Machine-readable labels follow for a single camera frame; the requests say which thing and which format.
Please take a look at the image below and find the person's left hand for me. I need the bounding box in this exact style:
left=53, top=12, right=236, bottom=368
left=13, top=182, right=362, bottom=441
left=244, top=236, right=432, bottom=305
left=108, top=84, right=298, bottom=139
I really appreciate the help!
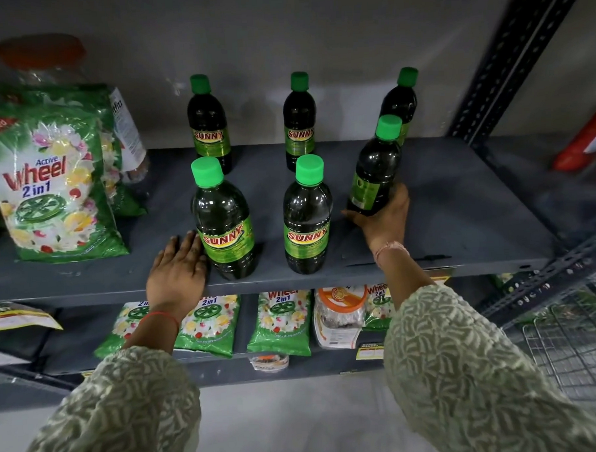
left=143, top=231, right=212, bottom=323

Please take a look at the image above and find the person's right hand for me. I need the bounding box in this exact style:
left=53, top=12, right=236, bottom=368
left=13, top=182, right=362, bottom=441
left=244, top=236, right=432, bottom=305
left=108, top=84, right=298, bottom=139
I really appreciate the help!
left=341, top=181, right=413, bottom=257

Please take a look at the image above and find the dark liquid bottle green cap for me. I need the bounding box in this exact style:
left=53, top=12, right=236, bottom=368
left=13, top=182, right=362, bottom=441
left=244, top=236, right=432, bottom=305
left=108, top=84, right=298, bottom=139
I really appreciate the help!
left=343, top=114, right=408, bottom=218

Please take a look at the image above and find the person's left forearm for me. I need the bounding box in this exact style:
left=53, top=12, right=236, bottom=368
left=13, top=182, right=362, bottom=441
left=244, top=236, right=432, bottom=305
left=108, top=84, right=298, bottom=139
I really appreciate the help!
left=1, top=309, right=205, bottom=452

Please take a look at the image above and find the person's right forearm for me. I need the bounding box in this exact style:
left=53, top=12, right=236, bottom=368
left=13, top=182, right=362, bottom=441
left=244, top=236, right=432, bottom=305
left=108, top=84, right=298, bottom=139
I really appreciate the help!
left=375, top=240, right=596, bottom=452

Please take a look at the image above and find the pink thread wrist band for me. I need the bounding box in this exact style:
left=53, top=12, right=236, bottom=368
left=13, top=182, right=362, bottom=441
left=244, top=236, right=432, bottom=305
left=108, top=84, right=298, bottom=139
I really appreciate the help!
left=372, top=240, right=412, bottom=269

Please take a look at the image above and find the group of dark liquid bottles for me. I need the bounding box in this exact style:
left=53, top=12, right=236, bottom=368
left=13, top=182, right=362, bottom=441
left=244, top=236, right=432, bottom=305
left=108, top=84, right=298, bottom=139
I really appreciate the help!
left=185, top=64, right=428, bottom=283

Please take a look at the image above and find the green floral detergent packet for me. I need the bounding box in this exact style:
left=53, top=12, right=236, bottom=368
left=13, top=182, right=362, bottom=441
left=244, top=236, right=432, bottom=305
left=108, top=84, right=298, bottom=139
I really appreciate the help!
left=92, top=301, right=154, bottom=360
left=172, top=294, right=244, bottom=361
left=0, top=95, right=131, bottom=267
left=362, top=282, right=395, bottom=333
left=0, top=78, right=148, bottom=224
left=245, top=289, right=314, bottom=360

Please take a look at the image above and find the red thread wrist band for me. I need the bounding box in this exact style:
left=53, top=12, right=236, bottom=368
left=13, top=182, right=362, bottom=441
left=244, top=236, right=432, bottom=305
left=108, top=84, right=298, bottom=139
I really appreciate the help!
left=139, top=309, right=181, bottom=332

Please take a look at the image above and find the grey metal shelving rack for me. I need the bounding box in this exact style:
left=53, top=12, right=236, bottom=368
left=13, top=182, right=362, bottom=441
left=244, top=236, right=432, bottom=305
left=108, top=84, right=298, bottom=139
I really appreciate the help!
left=0, top=0, right=596, bottom=415

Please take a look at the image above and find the clear jar orange lid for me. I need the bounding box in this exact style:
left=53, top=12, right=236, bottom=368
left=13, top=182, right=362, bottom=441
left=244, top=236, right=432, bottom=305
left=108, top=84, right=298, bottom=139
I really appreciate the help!
left=312, top=285, right=372, bottom=352
left=0, top=29, right=151, bottom=190

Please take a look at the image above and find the yellow white paper label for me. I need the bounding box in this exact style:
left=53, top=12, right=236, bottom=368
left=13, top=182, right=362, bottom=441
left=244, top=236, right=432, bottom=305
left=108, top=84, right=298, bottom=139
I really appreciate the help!
left=0, top=299, right=64, bottom=334

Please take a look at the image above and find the red white plastic bottle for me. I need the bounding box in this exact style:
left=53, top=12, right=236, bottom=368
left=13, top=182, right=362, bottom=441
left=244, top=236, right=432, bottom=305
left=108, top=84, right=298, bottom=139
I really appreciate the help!
left=550, top=103, right=596, bottom=173

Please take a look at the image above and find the metal wire basket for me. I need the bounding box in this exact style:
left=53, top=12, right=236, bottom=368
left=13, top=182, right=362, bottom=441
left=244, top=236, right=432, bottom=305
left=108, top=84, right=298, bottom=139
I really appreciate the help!
left=520, top=280, right=596, bottom=421

